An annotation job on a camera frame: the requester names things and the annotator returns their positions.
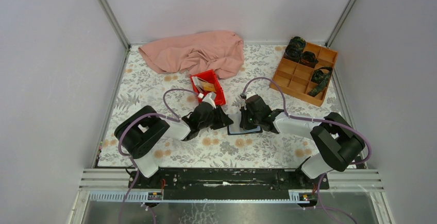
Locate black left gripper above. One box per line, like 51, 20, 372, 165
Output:
198, 105, 233, 131

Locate gold VIP card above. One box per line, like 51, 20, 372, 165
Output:
200, 81, 216, 92

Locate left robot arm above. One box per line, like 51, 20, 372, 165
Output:
114, 102, 233, 188

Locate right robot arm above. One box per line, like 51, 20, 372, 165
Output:
240, 93, 366, 189

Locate stack of cards in bin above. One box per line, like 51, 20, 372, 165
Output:
192, 76, 206, 93

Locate red plastic bin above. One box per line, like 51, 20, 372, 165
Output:
190, 70, 226, 106

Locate wooden compartment tray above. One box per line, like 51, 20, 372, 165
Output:
270, 42, 339, 107

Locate pink cloth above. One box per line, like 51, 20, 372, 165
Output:
139, 30, 244, 79

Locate rolled dark belt top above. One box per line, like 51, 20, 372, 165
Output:
283, 36, 307, 63

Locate rolled dark belt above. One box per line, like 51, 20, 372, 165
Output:
283, 36, 307, 63
299, 51, 318, 68

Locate rolled dark belt middle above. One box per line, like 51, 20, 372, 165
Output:
299, 51, 318, 68

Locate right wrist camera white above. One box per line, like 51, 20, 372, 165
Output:
240, 92, 257, 101

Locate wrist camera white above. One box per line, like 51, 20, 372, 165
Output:
240, 92, 257, 101
197, 92, 216, 109

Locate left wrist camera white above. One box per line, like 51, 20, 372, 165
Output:
197, 92, 216, 109

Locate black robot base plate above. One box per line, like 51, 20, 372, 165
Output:
128, 167, 329, 200

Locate camouflage strap in tray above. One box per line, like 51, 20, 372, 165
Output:
307, 66, 334, 97

